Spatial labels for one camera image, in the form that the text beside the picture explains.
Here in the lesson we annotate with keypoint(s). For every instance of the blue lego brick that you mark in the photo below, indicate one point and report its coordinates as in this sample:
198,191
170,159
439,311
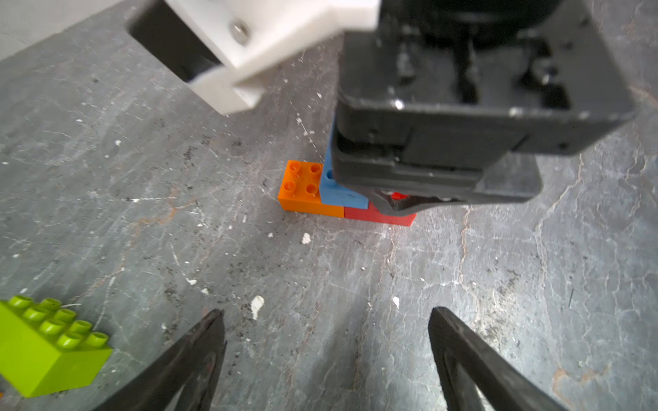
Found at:
331,193

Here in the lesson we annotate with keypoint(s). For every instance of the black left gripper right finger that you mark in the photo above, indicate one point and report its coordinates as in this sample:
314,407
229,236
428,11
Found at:
468,366

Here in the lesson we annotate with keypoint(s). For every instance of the red small lego brick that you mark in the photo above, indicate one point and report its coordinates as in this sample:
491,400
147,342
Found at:
372,215

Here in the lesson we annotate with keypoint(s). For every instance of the lime green lego brick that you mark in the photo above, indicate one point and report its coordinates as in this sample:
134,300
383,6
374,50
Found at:
46,349

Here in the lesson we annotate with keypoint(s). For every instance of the orange small lego brick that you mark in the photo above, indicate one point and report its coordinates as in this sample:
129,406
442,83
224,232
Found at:
300,190

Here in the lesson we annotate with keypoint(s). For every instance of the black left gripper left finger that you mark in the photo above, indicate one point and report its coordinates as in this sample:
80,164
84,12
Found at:
188,372

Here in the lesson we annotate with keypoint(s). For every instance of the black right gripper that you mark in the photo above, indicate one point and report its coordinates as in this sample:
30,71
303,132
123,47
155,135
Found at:
451,102

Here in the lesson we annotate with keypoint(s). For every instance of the red long lego brick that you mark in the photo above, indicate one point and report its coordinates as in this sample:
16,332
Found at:
398,196

